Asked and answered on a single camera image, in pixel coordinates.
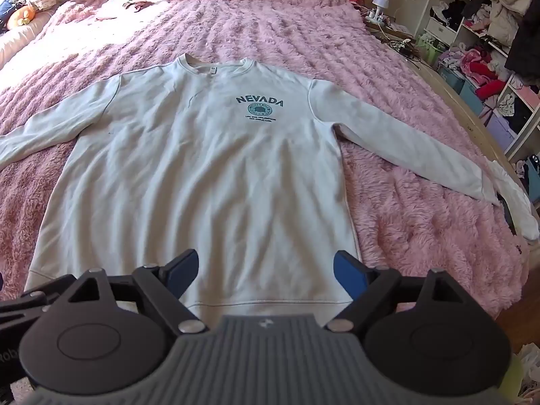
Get beige coat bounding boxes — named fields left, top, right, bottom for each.
left=487, top=0, right=536, bottom=48

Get cream bedding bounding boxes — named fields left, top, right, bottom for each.
left=0, top=8, right=56, bottom=69

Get orange plush toy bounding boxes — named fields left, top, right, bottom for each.
left=9, top=6, right=37, bottom=30

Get purple storage box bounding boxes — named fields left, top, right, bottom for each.
left=485, top=114, right=518, bottom=151

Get white cloth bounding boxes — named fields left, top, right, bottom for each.
left=489, top=156, right=540, bottom=239

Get navy patterned pillow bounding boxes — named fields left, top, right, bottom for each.
left=0, top=0, right=31, bottom=30

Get blue storage box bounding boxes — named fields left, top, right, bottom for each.
left=436, top=61, right=465, bottom=90
left=458, top=79, right=482, bottom=103

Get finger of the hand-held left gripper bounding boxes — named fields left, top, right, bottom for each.
left=0, top=276, right=76, bottom=325

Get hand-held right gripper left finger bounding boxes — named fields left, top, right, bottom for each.
left=42, top=249, right=212, bottom=339

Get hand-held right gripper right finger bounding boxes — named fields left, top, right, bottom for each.
left=323, top=251, right=494, bottom=335

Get green basket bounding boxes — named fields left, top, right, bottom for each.
left=415, top=34, right=448, bottom=67

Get pink fluffy blanket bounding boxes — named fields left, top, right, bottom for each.
left=0, top=0, right=530, bottom=330

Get white plastic bag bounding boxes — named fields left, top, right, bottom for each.
left=515, top=343, right=540, bottom=398

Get open wardrobe with clothes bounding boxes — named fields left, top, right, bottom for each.
left=422, top=0, right=540, bottom=162

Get pile of red pink clothes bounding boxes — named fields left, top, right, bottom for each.
left=459, top=48, right=508, bottom=99

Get tangled black cables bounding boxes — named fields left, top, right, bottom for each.
left=381, top=35, right=423, bottom=58

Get white printed sweatshirt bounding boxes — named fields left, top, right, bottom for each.
left=0, top=53, right=501, bottom=326

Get black coat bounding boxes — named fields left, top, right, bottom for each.
left=504, top=0, right=540, bottom=77

